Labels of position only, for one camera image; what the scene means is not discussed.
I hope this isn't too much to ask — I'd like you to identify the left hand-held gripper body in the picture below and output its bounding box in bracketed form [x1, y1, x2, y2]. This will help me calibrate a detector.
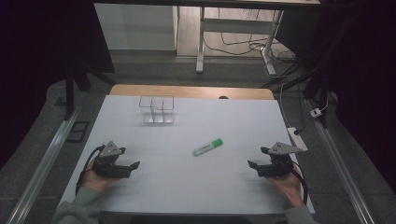
[92, 140, 132, 179]

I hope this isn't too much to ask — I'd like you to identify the white table mat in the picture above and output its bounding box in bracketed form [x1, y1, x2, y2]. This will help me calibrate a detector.
[58, 94, 316, 217]

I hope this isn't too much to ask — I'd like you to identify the clear acrylic organizer box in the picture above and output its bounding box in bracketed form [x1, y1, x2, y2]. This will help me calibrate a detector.
[138, 94, 176, 125]

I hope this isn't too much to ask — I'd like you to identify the white desk frame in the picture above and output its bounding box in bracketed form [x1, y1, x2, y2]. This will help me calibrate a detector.
[195, 6, 285, 77]

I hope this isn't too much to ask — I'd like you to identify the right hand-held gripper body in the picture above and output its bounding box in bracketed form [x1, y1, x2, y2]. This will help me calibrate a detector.
[257, 141, 305, 179]

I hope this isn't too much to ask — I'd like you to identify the dark curtain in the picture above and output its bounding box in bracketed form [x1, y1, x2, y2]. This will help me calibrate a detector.
[0, 0, 116, 171]
[275, 0, 396, 194]

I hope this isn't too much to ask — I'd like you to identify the black floor cable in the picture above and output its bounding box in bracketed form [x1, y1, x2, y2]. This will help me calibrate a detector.
[203, 7, 275, 57]

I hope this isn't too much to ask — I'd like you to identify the person's left hand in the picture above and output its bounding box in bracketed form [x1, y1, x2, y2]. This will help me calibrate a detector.
[81, 158, 121, 194]

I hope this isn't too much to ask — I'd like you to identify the person's right hand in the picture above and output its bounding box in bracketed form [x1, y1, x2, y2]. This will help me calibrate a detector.
[267, 169, 306, 208]

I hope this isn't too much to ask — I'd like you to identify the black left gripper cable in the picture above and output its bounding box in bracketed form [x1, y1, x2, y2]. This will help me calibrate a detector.
[75, 144, 106, 196]

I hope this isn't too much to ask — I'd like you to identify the green highlighter pen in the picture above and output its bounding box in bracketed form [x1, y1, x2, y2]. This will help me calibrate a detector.
[192, 138, 224, 158]

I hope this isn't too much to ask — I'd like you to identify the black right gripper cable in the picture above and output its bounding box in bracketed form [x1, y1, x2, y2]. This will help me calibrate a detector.
[290, 161, 309, 205]

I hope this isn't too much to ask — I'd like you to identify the aluminium floor rail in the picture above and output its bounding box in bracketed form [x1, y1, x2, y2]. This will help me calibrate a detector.
[5, 105, 82, 224]
[304, 98, 377, 224]

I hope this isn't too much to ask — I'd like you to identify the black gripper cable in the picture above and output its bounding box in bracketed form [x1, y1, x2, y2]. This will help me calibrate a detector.
[290, 161, 309, 205]
[75, 144, 106, 196]

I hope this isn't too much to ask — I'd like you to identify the black metal stand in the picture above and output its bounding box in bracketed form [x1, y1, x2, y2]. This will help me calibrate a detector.
[261, 18, 356, 129]
[64, 55, 118, 121]

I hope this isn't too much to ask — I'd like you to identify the black floor socket plate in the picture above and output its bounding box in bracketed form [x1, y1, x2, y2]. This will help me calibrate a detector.
[65, 120, 91, 144]

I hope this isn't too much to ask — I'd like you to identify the white power strip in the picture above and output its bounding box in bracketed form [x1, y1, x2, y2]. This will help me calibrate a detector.
[287, 126, 309, 152]

